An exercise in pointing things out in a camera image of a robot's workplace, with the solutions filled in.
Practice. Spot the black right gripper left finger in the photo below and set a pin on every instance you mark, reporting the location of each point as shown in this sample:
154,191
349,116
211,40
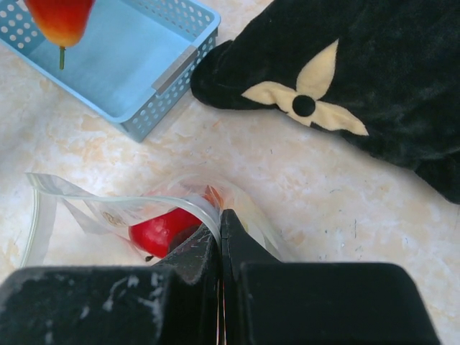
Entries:
174,301

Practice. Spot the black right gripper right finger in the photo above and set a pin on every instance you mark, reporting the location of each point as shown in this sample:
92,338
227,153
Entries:
272,302

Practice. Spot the red toy apple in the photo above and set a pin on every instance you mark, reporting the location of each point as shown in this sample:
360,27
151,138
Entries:
162,234

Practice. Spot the orange toy orange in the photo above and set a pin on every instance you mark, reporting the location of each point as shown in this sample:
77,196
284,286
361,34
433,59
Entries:
212,195

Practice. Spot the clear dotted zip top bag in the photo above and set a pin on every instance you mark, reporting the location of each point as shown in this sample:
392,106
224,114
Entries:
71,226

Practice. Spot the red yellow toy pepper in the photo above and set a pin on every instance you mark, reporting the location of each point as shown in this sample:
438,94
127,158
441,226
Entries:
62,22

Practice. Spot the light blue plastic basket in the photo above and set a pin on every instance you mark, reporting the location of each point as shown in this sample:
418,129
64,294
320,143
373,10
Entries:
133,63

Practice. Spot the black pillow with cream flowers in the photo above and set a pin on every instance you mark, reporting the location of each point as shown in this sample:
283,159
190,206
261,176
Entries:
384,75

